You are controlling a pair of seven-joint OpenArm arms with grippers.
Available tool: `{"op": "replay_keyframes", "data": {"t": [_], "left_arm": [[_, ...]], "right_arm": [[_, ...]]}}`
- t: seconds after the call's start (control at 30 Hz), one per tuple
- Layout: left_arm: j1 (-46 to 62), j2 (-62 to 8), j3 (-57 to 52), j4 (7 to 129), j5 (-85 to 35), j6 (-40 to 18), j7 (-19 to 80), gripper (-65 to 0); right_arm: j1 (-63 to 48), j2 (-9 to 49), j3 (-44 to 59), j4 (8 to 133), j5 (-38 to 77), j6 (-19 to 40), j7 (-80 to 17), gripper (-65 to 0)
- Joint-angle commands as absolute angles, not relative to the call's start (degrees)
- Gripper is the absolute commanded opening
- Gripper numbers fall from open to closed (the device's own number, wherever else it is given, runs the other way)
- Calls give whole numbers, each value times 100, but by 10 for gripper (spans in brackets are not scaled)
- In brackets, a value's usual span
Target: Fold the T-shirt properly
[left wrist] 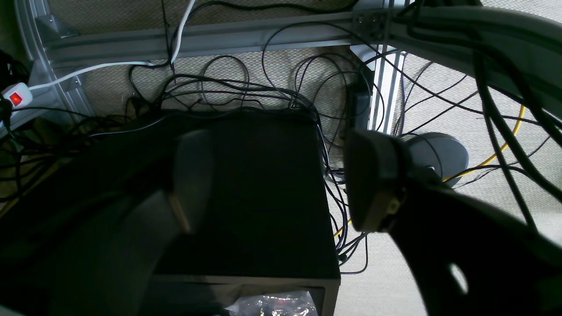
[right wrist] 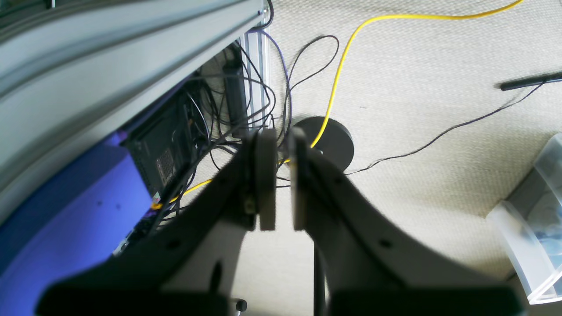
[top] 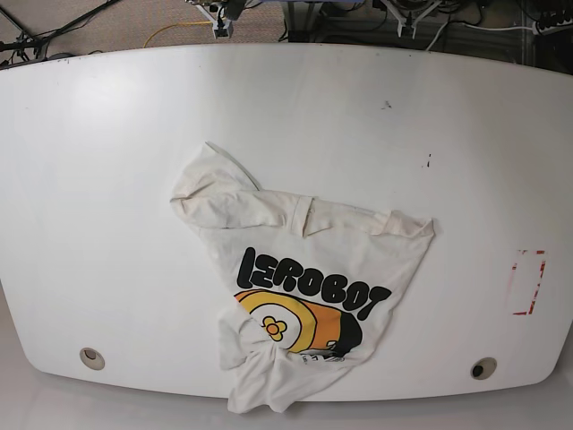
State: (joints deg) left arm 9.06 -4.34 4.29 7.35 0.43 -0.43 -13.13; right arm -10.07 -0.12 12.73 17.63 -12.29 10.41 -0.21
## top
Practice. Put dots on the white T-shirt with LeRobot print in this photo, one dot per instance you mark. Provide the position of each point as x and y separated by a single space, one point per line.
315 282

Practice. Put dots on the red tape rectangle marker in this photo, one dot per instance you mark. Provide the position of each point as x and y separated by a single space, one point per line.
525 281

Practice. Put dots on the white power strip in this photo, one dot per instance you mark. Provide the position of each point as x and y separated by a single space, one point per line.
555 19

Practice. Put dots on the left table cable grommet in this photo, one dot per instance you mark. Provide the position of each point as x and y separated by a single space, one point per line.
92 359

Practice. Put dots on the table cable grommet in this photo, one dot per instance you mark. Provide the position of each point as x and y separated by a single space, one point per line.
92 359
483 368

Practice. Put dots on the right table cable grommet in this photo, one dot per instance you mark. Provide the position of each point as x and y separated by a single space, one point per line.
483 368

